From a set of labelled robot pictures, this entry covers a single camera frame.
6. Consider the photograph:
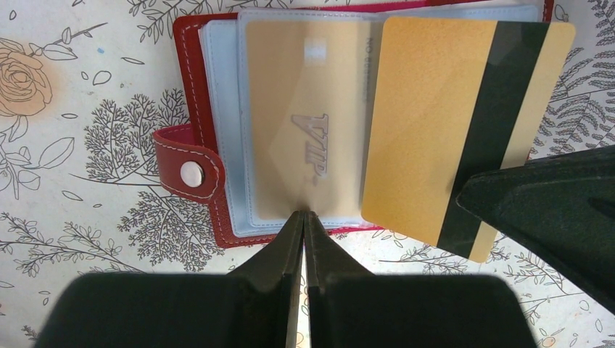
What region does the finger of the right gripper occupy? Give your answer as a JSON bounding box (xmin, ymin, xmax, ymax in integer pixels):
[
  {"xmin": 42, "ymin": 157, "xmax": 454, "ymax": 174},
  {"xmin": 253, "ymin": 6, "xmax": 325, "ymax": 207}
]
[{"xmin": 456, "ymin": 146, "xmax": 614, "ymax": 312}]

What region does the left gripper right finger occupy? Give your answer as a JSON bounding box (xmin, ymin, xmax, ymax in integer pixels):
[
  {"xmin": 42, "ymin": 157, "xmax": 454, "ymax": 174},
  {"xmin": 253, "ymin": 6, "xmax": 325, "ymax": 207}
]
[{"xmin": 303, "ymin": 212, "xmax": 534, "ymax": 347}]

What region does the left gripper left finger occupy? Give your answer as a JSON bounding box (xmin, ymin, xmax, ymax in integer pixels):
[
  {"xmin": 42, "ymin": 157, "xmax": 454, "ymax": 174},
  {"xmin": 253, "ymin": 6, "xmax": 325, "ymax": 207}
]
[{"xmin": 36, "ymin": 212, "xmax": 304, "ymax": 347}]

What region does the red card holder wallet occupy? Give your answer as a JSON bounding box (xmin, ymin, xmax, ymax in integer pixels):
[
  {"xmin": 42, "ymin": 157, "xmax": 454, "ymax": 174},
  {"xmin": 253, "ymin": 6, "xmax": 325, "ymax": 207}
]
[{"xmin": 153, "ymin": 1, "xmax": 554, "ymax": 248}]

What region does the gold VIP card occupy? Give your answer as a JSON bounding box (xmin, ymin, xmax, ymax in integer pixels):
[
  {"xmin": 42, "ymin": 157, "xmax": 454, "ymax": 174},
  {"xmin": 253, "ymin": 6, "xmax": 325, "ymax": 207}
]
[{"xmin": 245, "ymin": 20, "xmax": 380, "ymax": 225}]

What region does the floral table mat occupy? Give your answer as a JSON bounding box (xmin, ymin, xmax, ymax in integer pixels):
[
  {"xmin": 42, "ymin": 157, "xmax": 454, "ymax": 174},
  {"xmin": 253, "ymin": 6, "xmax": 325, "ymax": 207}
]
[{"xmin": 1, "ymin": 1, "xmax": 614, "ymax": 347}]

